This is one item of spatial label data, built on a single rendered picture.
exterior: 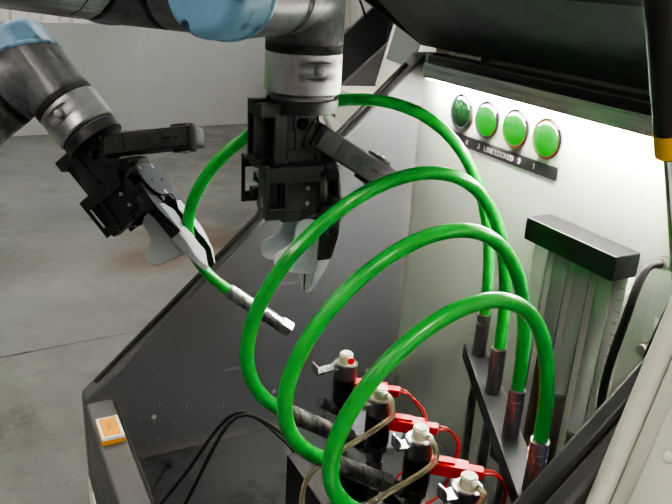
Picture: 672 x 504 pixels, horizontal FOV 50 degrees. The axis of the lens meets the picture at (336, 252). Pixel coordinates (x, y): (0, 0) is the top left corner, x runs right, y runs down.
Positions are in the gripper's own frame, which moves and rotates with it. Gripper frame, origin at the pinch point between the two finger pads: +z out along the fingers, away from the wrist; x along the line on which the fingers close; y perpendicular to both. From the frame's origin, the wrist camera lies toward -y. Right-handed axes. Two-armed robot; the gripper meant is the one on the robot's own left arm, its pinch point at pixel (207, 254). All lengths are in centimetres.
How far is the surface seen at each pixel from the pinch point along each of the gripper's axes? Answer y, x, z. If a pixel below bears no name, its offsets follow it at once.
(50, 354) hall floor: 148, -193, -27
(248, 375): -1.7, 17.6, 13.0
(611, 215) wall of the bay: -39.7, -3.4, 25.6
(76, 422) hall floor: 130, -151, 3
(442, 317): -21.1, 27.2, 17.8
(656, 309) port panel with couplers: -37, 2, 36
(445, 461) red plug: -10.5, 13.3, 32.2
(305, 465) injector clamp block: 8.0, -2.2, 28.0
